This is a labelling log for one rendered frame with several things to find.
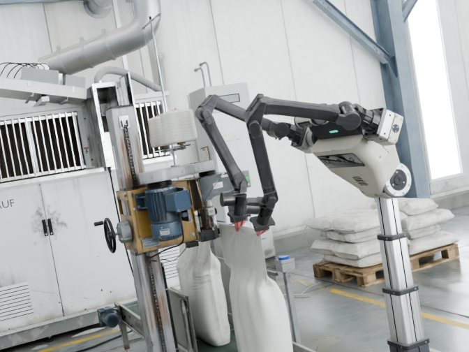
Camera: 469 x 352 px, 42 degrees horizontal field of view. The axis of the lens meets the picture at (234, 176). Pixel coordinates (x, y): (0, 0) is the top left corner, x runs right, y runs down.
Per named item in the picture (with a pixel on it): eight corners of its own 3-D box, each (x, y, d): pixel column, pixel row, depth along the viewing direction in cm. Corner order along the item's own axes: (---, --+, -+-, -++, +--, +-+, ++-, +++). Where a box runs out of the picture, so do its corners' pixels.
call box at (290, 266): (296, 269, 321) (294, 258, 321) (283, 272, 318) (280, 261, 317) (288, 267, 328) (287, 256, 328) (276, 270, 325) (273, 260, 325)
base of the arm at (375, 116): (373, 111, 252) (366, 137, 250) (358, 103, 249) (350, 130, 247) (386, 108, 244) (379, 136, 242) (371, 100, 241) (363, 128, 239)
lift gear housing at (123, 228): (133, 242, 303) (130, 220, 303) (123, 244, 301) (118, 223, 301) (128, 240, 313) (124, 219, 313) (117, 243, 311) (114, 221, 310)
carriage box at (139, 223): (199, 239, 313) (189, 179, 311) (136, 254, 299) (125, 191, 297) (183, 236, 335) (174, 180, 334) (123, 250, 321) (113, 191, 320)
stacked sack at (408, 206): (442, 210, 609) (440, 195, 608) (407, 218, 591) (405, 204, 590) (398, 208, 670) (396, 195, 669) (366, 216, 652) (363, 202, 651)
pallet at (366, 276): (460, 258, 607) (457, 243, 606) (364, 288, 554) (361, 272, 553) (403, 250, 681) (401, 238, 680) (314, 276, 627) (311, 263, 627)
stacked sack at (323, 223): (382, 220, 611) (380, 206, 610) (325, 234, 587) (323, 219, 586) (358, 218, 651) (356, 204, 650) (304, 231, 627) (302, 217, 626)
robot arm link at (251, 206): (277, 198, 256) (273, 186, 263) (250, 196, 254) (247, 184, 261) (271, 220, 263) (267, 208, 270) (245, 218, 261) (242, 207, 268)
